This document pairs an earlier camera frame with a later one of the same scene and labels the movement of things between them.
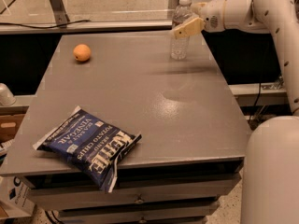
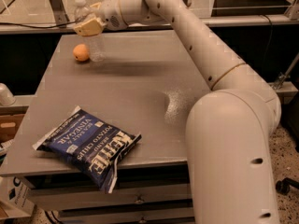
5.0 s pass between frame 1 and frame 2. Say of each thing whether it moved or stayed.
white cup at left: stayed
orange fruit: stayed
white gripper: moved
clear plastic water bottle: moved
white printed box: stayed
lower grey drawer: stayed
